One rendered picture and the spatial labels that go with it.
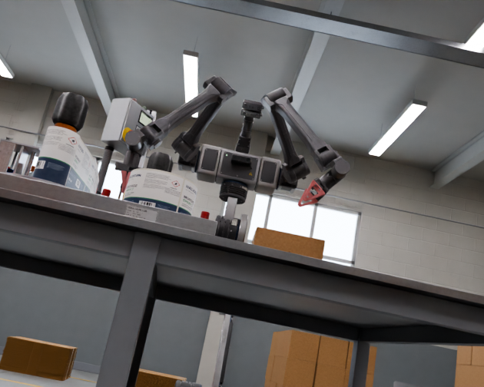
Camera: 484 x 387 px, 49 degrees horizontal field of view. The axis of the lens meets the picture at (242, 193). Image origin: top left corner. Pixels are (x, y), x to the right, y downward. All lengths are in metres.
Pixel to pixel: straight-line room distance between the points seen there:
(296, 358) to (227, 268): 3.95
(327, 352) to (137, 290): 4.10
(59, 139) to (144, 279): 0.48
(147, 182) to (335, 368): 3.98
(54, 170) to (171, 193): 0.31
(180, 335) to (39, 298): 1.91
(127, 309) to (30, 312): 6.46
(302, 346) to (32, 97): 5.29
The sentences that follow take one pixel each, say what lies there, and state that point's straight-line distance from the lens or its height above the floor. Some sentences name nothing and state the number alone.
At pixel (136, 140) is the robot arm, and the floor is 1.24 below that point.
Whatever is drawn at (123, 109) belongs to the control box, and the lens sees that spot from 2.22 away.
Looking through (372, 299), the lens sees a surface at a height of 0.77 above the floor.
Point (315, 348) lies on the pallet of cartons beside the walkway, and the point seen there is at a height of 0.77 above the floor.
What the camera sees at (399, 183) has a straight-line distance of 8.20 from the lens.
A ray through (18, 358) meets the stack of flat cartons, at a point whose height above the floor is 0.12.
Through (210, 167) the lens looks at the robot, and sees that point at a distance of 2.59.
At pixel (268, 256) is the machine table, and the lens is 1.21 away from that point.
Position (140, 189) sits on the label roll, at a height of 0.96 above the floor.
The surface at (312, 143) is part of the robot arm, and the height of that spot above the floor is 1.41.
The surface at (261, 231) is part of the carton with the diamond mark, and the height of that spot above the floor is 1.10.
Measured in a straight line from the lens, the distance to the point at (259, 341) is 7.36.
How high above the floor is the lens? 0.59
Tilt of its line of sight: 16 degrees up
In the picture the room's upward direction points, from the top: 11 degrees clockwise
